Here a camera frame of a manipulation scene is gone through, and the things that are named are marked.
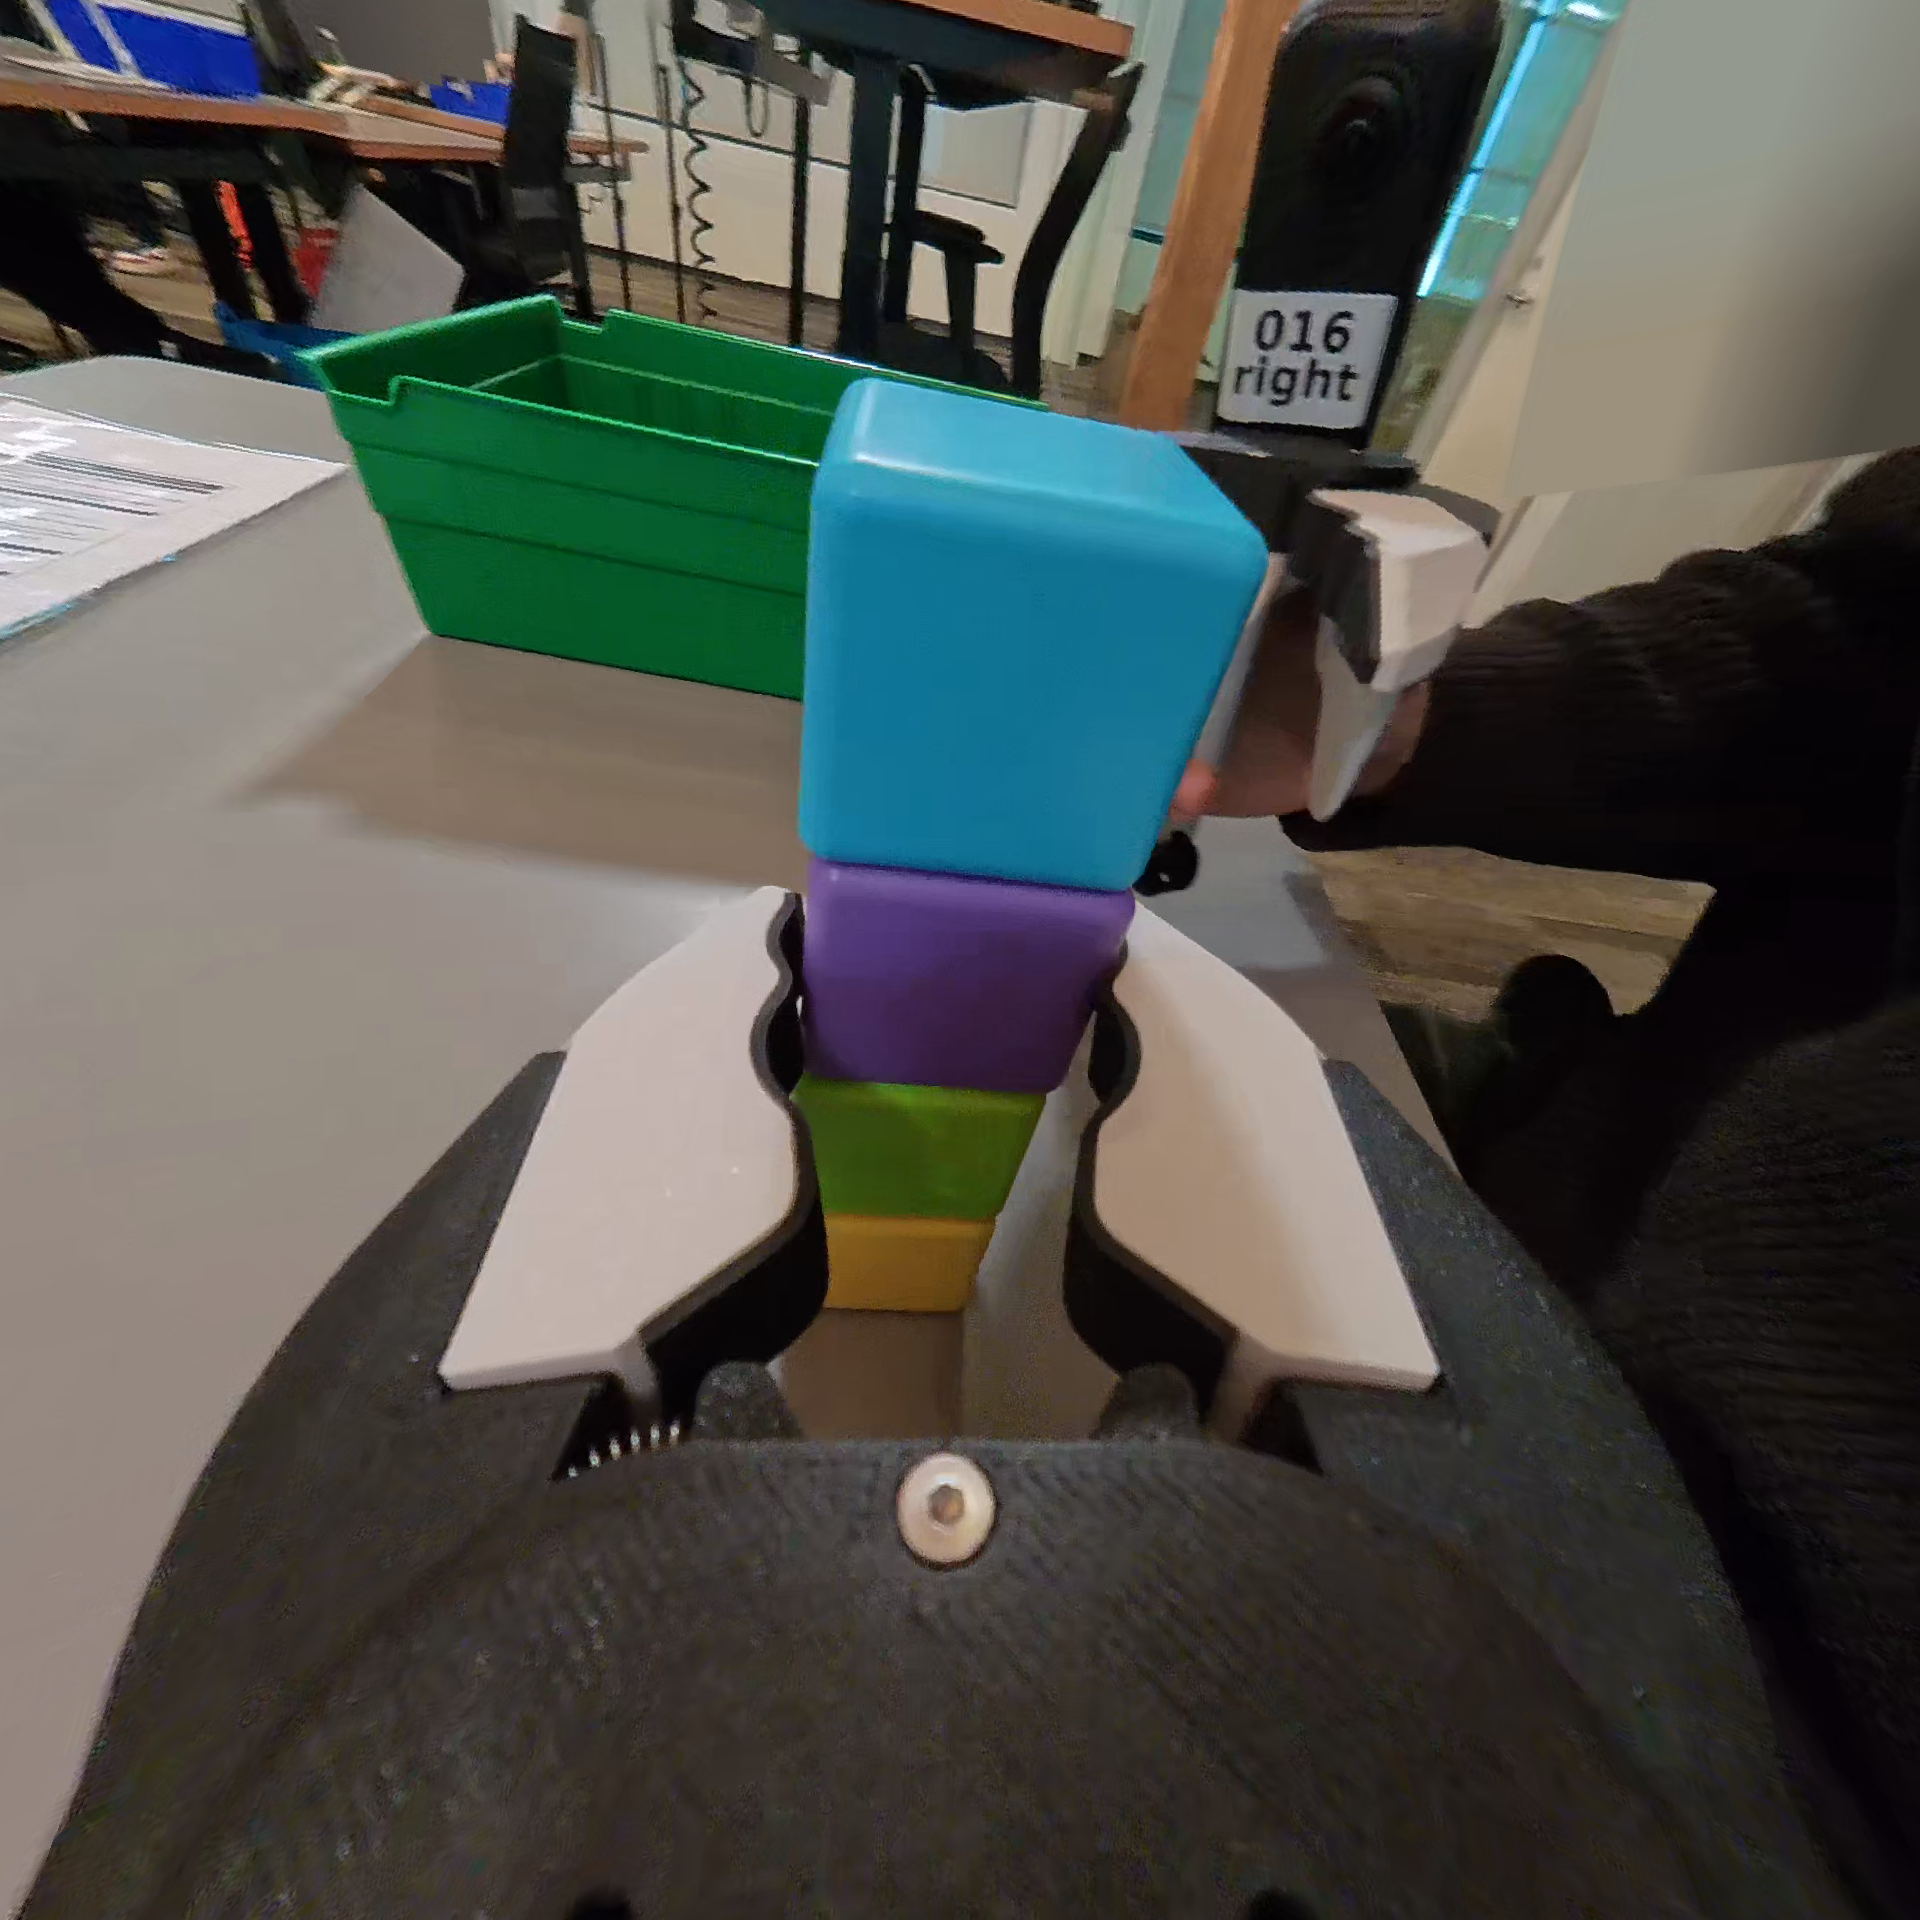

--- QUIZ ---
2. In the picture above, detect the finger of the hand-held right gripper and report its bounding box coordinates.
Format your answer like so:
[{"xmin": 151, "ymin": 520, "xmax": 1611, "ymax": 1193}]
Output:
[{"xmin": 1297, "ymin": 486, "xmax": 1490, "ymax": 695}]

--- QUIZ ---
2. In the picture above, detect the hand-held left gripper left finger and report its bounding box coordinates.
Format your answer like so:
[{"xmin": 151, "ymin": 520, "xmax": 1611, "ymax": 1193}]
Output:
[{"xmin": 439, "ymin": 884, "xmax": 835, "ymax": 1425}]

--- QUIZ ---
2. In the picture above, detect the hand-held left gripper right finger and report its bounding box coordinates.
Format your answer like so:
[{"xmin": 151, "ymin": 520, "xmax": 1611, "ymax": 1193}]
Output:
[{"xmin": 1064, "ymin": 900, "xmax": 1445, "ymax": 1441}]

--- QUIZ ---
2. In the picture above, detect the lime green cube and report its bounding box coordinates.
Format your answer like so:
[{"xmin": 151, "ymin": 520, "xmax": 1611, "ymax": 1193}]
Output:
[{"xmin": 791, "ymin": 1071, "xmax": 1048, "ymax": 1221}]

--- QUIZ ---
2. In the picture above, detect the yellow cube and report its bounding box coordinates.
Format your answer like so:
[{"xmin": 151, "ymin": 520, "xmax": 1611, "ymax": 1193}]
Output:
[{"xmin": 824, "ymin": 1210, "xmax": 1000, "ymax": 1314}]

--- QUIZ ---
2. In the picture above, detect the purple cube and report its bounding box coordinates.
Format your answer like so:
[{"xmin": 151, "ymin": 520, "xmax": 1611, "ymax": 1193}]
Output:
[{"xmin": 801, "ymin": 857, "xmax": 1136, "ymax": 1094}]

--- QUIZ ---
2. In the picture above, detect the blue cube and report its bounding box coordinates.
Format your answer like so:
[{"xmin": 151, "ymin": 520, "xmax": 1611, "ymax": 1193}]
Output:
[{"xmin": 795, "ymin": 376, "xmax": 1273, "ymax": 895}]

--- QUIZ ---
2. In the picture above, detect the green plastic bin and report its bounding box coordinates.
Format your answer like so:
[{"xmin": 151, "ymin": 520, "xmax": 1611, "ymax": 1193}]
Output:
[{"xmin": 301, "ymin": 295, "xmax": 1051, "ymax": 701}]

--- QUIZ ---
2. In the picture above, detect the person's right forearm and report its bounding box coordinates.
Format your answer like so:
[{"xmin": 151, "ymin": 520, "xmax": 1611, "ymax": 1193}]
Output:
[{"xmin": 1282, "ymin": 450, "xmax": 1920, "ymax": 902}]

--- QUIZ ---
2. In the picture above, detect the person's right hand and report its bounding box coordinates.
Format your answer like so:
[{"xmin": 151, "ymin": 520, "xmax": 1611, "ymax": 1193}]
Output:
[{"xmin": 1171, "ymin": 597, "xmax": 1366, "ymax": 825}]

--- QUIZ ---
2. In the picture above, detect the black office chair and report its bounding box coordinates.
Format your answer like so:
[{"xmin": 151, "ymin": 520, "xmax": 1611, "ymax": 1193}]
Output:
[
  {"xmin": 503, "ymin": 16, "xmax": 647, "ymax": 318},
  {"xmin": 885, "ymin": 58, "xmax": 1151, "ymax": 393}
]

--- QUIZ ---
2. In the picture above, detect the laminated paper sheet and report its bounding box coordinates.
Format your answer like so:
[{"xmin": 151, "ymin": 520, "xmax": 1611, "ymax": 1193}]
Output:
[{"xmin": 0, "ymin": 393, "xmax": 350, "ymax": 644}]

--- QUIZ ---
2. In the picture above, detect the grey panel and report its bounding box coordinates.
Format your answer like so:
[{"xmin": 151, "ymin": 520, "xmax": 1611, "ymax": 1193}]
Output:
[{"xmin": 307, "ymin": 186, "xmax": 467, "ymax": 336}]

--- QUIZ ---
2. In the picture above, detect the wooden post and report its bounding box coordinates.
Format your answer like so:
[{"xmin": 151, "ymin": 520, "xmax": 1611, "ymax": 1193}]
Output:
[{"xmin": 1118, "ymin": 0, "xmax": 1299, "ymax": 429}]

